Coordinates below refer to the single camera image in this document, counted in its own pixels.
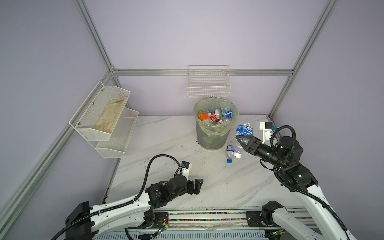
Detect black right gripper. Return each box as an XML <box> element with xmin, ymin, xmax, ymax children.
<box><xmin>233</xmin><ymin>135</ymin><xmax>285</xmax><ymax>169</ymax></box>

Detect small crushed bottle blue label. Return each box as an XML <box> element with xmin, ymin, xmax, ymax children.
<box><xmin>235</xmin><ymin>123</ymin><xmax>254</xmax><ymax>136</ymax></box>

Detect small clear bottle blue white label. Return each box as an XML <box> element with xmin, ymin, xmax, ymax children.
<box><xmin>226</xmin><ymin>141</ymin><xmax>242</xmax><ymax>164</ymax></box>

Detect red cap clear bottle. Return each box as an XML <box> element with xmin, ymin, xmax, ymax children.
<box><xmin>210</xmin><ymin>108</ymin><xmax>223</xmax><ymax>123</ymax></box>

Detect orange NFC juice bottle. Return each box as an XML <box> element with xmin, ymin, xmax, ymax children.
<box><xmin>197</xmin><ymin>110</ymin><xmax>211</xmax><ymax>122</ymax></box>

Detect clear bottle green neck label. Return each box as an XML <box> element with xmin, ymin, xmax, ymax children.
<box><xmin>217</xmin><ymin>116</ymin><xmax>231</xmax><ymax>125</ymax></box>

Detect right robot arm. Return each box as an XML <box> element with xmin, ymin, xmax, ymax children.
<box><xmin>236</xmin><ymin>131</ymin><xmax>357</xmax><ymax>240</ymax></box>

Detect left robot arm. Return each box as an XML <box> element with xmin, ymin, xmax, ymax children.
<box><xmin>64</xmin><ymin>174</ymin><xmax>204</xmax><ymax>240</ymax></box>

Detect grey mesh waste bin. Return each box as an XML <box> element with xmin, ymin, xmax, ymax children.
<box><xmin>194</xmin><ymin>98</ymin><xmax>239</xmax><ymax>150</ymax></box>

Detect green plastic bin liner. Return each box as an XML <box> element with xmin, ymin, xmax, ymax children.
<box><xmin>194</xmin><ymin>98</ymin><xmax>239</xmax><ymax>137</ymax></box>

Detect beige cloth in shelf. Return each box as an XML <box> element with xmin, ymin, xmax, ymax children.
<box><xmin>94</xmin><ymin>97</ymin><xmax>128</xmax><ymax>134</ymax></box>

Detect white two-tier mesh shelf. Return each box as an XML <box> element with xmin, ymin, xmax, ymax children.
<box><xmin>69</xmin><ymin>82</ymin><xmax>139</xmax><ymax>159</ymax></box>

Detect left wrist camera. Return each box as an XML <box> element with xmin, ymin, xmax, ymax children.
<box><xmin>181</xmin><ymin>161</ymin><xmax>192</xmax><ymax>180</ymax></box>

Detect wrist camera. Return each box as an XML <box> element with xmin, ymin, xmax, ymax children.
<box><xmin>259</xmin><ymin>122</ymin><xmax>278</xmax><ymax>144</ymax></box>
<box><xmin>181</xmin><ymin>161</ymin><xmax>192</xmax><ymax>180</ymax></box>

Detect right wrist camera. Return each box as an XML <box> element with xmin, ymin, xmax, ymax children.
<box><xmin>259</xmin><ymin>122</ymin><xmax>278</xmax><ymax>144</ymax></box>

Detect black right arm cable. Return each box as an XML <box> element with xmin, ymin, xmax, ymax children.
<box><xmin>269</xmin><ymin>125</ymin><xmax>350</xmax><ymax>240</ymax></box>

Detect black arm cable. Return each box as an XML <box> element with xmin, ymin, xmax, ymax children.
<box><xmin>269</xmin><ymin>125</ymin><xmax>350</xmax><ymax>240</ymax></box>
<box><xmin>50</xmin><ymin>154</ymin><xmax>182</xmax><ymax>240</ymax></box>

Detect aluminium front rail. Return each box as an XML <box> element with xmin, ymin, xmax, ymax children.
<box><xmin>82</xmin><ymin>208</ymin><xmax>334</xmax><ymax>238</ymax></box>

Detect white wire wall basket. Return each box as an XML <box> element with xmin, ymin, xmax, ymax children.
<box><xmin>187</xmin><ymin>65</ymin><xmax>231</xmax><ymax>98</ymax></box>

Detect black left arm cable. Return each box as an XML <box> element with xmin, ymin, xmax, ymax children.
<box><xmin>50</xmin><ymin>154</ymin><xmax>182</xmax><ymax>240</ymax></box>

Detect aluminium frame profiles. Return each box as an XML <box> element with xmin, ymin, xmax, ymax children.
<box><xmin>1</xmin><ymin>1</ymin><xmax>338</xmax><ymax>239</ymax></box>

